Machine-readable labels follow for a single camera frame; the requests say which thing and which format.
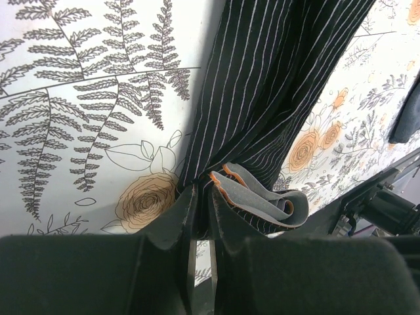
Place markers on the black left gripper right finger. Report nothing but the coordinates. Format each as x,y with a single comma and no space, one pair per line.
291,275

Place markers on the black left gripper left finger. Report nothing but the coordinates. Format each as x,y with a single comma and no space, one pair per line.
149,272

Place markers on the black pinstriped underwear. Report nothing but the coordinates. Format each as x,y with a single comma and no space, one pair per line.
262,98

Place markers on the floral patterned table mat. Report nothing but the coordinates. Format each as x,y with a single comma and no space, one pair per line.
98,100

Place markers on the grey-blue folded cloth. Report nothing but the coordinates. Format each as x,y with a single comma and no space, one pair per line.
407,122

